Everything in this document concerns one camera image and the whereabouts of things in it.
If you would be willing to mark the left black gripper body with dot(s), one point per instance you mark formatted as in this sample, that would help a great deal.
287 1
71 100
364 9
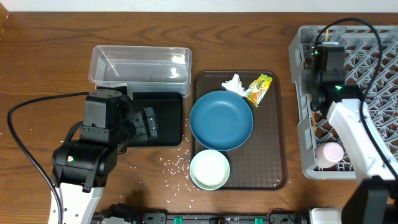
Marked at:
141 134

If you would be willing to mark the dark blue plate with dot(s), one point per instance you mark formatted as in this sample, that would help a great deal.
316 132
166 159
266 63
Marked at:
221 120

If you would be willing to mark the green bowl with rice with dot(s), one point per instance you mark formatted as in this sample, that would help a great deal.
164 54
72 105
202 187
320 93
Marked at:
209 170

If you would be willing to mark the white tissue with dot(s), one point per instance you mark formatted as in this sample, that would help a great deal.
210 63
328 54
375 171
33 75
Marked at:
235 85

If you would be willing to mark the pink cup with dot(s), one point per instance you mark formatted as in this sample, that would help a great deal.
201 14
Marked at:
328 154

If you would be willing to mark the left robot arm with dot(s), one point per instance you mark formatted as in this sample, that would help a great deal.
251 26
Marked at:
81 165

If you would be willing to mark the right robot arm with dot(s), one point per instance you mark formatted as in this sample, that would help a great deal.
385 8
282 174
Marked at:
374 165

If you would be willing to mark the grey dishwasher rack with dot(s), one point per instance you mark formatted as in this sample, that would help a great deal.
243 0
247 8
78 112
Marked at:
361 55

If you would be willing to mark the black tray bin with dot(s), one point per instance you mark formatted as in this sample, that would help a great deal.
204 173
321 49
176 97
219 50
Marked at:
169 110

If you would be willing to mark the clear plastic bin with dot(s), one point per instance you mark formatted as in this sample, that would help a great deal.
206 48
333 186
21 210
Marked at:
144 68

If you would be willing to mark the yellow snack wrapper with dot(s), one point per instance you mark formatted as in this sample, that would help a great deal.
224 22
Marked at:
258 88

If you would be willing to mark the brown serving tray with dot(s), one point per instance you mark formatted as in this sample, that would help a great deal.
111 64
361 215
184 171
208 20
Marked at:
260 163

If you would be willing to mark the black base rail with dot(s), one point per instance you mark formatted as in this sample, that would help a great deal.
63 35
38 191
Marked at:
121 213

